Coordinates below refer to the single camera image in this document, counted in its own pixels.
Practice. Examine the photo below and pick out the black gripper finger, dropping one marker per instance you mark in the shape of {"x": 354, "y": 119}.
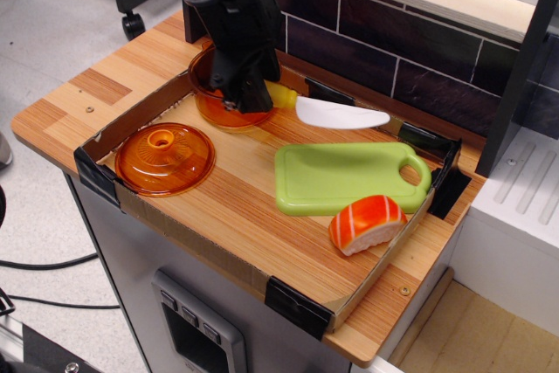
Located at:
{"x": 254, "y": 96}
{"x": 225, "y": 75}

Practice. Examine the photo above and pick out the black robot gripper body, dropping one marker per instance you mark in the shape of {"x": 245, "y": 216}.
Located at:
{"x": 245, "y": 31}

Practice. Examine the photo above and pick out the yellow handled white toy knife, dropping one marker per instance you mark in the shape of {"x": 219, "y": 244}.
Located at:
{"x": 325, "y": 114}

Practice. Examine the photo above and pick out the green plastic cutting board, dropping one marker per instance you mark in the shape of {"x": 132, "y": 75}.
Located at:
{"x": 322, "y": 179}

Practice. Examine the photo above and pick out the cardboard fence with black tape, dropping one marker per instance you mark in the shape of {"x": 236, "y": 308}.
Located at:
{"x": 231, "y": 223}

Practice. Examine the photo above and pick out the orange transparent toy pot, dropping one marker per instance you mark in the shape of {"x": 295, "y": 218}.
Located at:
{"x": 209, "y": 102}

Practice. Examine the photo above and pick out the orange transparent pot lid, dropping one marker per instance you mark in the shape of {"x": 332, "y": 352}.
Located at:
{"x": 165, "y": 159}

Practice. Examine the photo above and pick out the toy salmon sushi piece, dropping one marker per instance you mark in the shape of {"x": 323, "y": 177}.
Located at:
{"x": 368, "y": 222}

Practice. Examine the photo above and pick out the grey toy oven front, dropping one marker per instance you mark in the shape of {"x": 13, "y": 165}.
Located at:
{"x": 203, "y": 338}

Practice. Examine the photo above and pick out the white toy sink drainboard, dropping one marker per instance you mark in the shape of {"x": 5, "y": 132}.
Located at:
{"x": 507, "y": 256}

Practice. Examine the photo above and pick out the black vertical post left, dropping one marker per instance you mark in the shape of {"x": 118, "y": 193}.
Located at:
{"x": 193, "y": 18}

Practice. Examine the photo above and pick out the black vertical post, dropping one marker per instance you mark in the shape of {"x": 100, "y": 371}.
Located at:
{"x": 520, "y": 88}
{"x": 193, "y": 18}

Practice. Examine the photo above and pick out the black vertical post right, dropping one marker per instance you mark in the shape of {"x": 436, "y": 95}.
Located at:
{"x": 520, "y": 88}

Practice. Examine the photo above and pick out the metal frame bottom left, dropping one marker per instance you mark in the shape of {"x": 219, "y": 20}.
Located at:
{"x": 23, "y": 349}

